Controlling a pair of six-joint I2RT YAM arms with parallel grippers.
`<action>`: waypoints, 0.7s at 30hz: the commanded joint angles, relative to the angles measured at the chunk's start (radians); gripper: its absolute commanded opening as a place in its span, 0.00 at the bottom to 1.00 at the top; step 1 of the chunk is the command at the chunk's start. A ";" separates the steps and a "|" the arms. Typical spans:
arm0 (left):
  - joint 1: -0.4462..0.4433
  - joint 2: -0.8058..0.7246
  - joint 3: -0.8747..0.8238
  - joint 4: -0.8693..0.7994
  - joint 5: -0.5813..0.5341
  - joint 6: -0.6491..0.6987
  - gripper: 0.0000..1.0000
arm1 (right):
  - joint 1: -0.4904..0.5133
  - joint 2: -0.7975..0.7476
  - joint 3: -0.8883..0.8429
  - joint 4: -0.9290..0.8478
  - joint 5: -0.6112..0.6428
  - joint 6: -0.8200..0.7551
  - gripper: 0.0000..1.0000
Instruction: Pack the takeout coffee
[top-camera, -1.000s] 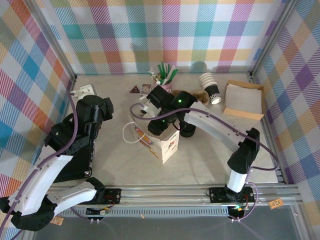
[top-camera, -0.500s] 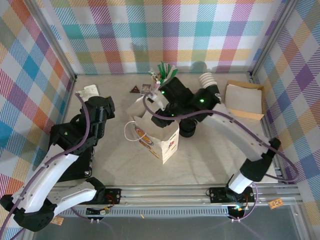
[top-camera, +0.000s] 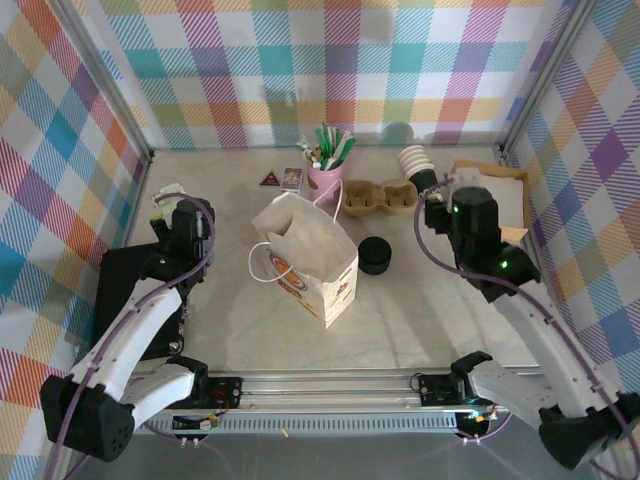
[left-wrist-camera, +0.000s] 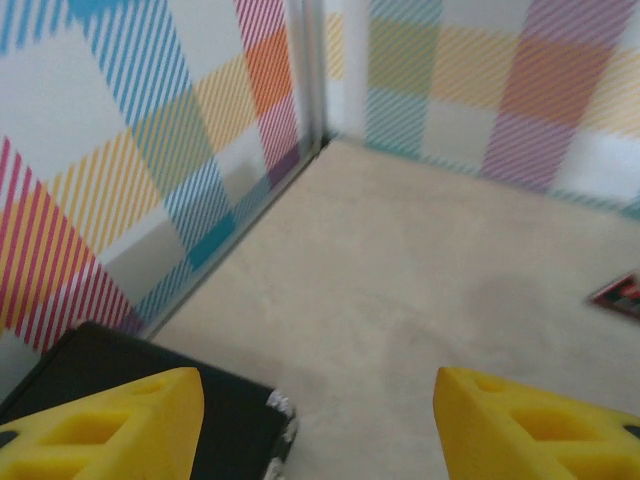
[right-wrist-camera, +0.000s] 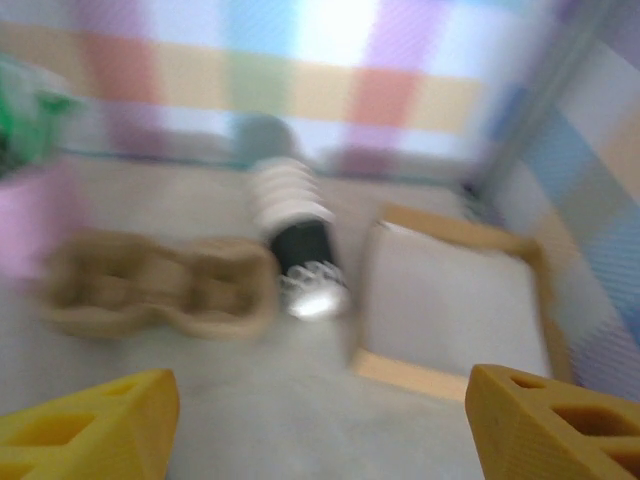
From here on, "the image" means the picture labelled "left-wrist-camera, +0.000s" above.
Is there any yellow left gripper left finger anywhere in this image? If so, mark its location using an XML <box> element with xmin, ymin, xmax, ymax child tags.
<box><xmin>0</xmin><ymin>367</ymin><xmax>205</xmax><ymax>480</ymax></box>

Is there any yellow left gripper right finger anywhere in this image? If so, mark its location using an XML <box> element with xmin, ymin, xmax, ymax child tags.
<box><xmin>432</xmin><ymin>366</ymin><xmax>640</xmax><ymax>480</ymax></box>

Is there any black box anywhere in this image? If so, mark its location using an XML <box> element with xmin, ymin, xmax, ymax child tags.
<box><xmin>0</xmin><ymin>321</ymin><xmax>299</xmax><ymax>480</ymax></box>

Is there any dark triangular sticker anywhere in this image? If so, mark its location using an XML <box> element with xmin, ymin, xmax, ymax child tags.
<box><xmin>587</xmin><ymin>269</ymin><xmax>640</xmax><ymax>322</ymax></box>

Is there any aluminium frame post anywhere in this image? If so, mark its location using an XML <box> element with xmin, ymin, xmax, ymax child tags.
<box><xmin>285</xmin><ymin>0</ymin><xmax>331</xmax><ymax>151</ymax></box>

